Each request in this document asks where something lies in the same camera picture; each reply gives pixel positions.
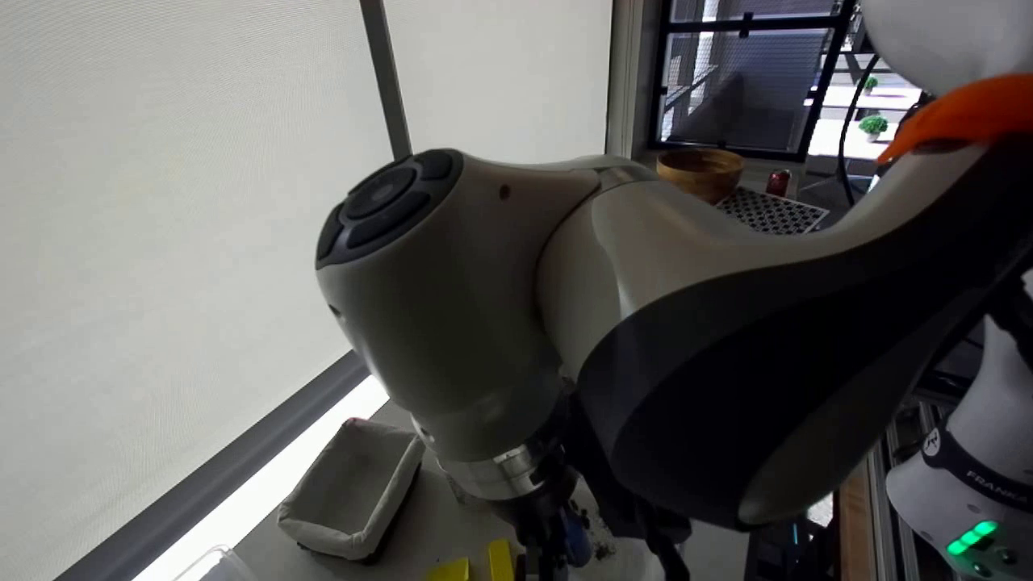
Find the small potted plant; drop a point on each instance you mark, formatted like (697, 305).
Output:
(873, 125)

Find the wooden bowl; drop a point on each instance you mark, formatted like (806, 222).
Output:
(700, 171)

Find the window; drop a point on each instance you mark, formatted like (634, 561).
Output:
(742, 81)

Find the checkerboard calibration board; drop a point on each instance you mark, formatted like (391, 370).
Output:
(771, 211)

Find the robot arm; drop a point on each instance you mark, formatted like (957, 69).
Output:
(686, 323)

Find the white roller blind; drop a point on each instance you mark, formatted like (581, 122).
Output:
(161, 242)
(500, 73)

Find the clear plastic container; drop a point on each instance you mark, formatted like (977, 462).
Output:
(211, 566)

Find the white fabric basket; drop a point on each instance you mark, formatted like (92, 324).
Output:
(355, 484)

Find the red can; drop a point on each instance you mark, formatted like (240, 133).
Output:
(778, 182)

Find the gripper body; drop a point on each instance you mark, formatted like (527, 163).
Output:
(542, 508)

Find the blue block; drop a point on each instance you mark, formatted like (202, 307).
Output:
(578, 537)

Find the yellow block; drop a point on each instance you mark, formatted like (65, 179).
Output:
(450, 571)
(500, 561)

